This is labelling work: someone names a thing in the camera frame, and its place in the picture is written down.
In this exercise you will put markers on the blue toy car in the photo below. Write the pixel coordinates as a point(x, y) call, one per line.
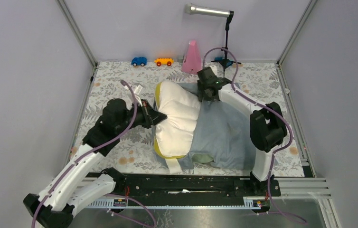
point(139, 61)

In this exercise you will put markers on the silver microphone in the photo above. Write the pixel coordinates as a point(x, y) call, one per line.
point(192, 9)

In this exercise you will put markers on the white pillow with yellow edge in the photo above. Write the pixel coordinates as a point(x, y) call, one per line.
point(173, 136)

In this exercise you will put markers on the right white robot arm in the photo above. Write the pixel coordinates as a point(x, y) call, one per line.
point(268, 128)

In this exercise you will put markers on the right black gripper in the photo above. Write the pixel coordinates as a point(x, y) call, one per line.
point(202, 93)

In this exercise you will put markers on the white slotted cable duct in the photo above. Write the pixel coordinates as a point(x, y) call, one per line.
point(186, 202)

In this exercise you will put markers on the orange toy car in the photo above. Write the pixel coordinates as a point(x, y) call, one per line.
point(164, 61)

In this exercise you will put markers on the blue pillowcase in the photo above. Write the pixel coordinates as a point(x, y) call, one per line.
point(221, 137)

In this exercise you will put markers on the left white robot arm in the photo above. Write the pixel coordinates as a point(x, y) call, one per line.
point(59, 202)

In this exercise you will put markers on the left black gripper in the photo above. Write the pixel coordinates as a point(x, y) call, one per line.
point(151, 117)

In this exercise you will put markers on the black microphone stand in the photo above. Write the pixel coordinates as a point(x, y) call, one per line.
point(224, 61)

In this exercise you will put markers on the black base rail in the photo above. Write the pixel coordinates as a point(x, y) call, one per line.
point(158, 186)

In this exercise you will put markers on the pink metronome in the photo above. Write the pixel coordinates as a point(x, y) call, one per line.
point(192, 62)

